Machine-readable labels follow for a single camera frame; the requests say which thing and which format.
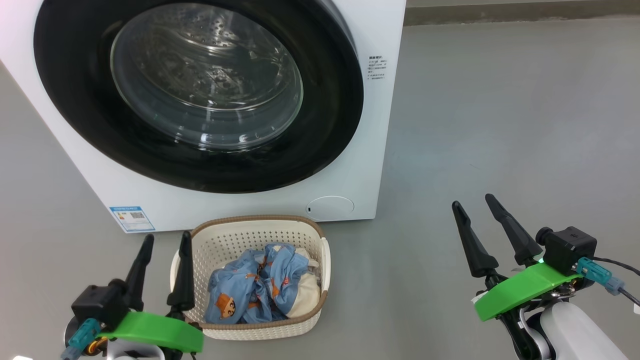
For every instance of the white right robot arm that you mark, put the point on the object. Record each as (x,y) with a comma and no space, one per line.
(575,335)

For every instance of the round white filter cover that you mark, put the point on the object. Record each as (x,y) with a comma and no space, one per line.
(330,208)

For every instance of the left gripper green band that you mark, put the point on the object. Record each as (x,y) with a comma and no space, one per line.
(150,330)

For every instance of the grey wall baseboard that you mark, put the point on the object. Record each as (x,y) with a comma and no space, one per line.
(500,15)

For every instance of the small black text label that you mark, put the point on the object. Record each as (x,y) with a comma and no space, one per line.
(376,67)

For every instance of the blue energy label sticker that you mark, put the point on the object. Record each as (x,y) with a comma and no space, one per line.
(132,219)

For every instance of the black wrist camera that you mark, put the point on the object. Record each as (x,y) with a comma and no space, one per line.
(570,247)
(97,305)

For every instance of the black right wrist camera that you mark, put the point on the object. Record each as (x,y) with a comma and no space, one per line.
(570,247)

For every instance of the cream white garment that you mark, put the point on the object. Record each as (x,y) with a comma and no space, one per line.
(306,296)

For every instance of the blue cartoon print garment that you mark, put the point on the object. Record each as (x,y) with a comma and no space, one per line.
(240,285)

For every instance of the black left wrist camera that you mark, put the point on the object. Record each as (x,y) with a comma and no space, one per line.
(97,305)

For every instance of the cream perforated laundry basket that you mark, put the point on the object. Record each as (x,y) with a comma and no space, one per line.
(250,232)

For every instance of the black round glass washer door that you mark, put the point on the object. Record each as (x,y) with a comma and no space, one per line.
(75,100)

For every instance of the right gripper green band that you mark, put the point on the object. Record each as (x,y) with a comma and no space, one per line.
(525,287)

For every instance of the white front-load washing machine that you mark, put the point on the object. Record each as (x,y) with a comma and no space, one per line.
(350,150)

